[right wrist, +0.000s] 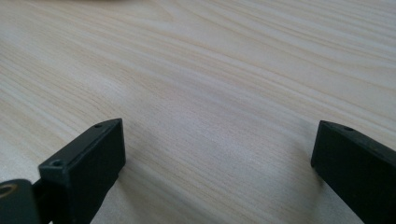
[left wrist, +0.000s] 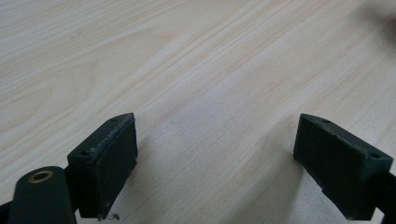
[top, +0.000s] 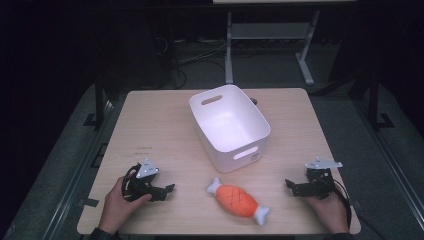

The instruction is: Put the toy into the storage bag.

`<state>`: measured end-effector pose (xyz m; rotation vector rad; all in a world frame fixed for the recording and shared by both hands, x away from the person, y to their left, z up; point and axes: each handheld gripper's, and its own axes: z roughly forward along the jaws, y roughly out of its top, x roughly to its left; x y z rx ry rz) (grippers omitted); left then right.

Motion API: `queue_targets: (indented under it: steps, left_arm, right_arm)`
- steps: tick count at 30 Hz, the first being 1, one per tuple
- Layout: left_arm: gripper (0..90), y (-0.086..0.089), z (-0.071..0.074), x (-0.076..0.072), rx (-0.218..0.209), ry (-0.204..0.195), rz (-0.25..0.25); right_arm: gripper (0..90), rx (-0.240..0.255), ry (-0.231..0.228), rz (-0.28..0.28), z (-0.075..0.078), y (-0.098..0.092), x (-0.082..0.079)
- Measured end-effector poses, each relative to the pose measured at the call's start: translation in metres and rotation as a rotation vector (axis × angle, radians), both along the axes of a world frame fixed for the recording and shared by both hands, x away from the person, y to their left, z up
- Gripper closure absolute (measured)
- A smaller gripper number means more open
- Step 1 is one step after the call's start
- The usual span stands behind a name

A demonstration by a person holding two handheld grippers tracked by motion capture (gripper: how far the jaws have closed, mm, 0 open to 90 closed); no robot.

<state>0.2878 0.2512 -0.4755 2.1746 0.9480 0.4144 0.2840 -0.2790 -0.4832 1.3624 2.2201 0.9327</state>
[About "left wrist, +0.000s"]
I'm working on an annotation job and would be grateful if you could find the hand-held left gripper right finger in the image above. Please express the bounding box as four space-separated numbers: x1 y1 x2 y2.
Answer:
292 113 394 221

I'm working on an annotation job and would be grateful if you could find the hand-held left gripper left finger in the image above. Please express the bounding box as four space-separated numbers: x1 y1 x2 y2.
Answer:
66 112 139 221

